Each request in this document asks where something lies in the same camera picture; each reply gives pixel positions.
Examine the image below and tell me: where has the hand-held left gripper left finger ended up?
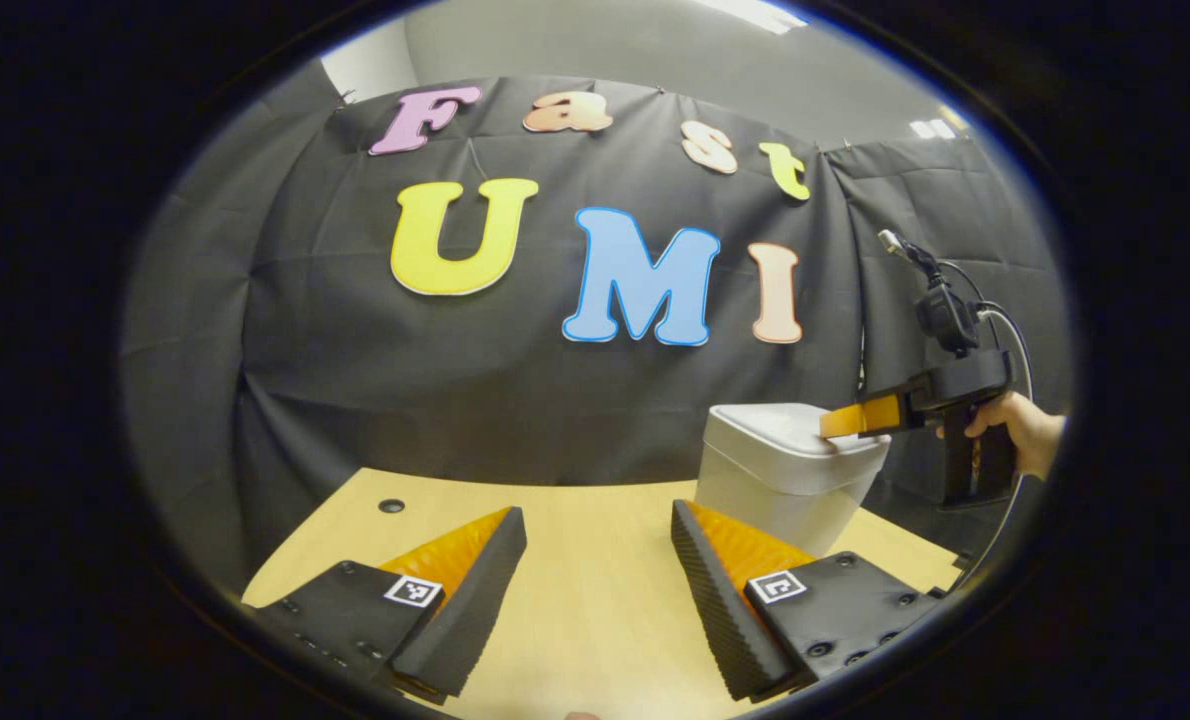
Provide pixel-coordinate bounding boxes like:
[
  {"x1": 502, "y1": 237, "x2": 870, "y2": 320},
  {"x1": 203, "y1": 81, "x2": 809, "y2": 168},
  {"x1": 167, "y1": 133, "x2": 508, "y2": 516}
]
[{"x1": 242, "y1": 506, "x2": 528, "y2": 706}]

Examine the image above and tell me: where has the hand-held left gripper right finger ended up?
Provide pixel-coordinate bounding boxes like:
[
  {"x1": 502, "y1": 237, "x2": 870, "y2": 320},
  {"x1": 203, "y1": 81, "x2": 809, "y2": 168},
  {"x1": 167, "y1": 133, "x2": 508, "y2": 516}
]
[{"x1": 671, "y1": 500, "x2": 944, "y2": 703}]

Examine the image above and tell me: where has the black backdrop cloth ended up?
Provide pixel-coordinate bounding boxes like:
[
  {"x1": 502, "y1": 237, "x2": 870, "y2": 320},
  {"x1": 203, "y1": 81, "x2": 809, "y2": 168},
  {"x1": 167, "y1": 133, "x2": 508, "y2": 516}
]
[{"x1": 120, "y1": 75, "x2": 1071, "y2": 601}]

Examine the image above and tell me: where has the wooden desktop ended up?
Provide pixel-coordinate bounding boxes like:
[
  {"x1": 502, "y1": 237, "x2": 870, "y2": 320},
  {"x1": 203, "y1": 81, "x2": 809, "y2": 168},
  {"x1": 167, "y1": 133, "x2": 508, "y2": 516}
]
[{"x1": 242, "y1": 468, "x2": 961, "y2": 720}]

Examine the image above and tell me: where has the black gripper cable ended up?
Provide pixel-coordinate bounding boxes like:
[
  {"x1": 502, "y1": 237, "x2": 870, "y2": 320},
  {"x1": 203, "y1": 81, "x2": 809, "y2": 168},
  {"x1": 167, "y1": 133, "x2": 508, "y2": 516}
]
[{"x1": 960, "y1": 300, "x2": 1038, "y2": 591}]

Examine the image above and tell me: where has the ceiling light panel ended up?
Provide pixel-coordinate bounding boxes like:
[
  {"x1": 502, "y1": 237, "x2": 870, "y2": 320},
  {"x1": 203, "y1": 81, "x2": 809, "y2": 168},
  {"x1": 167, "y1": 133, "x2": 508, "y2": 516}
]
[
  {"x1": 908, "y1": 108, "x2": 966, "y2": 139},
  {"x1": 695, "y1": 0, "x2": 806, "y2": 33}
]

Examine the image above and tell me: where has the white desktop garbage bin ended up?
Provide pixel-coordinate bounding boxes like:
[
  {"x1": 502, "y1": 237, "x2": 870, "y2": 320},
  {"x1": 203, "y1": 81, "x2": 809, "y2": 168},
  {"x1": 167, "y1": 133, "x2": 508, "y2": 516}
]
[{"x1": 695, "y1": 403, "x2": 891, "y2": 558}]

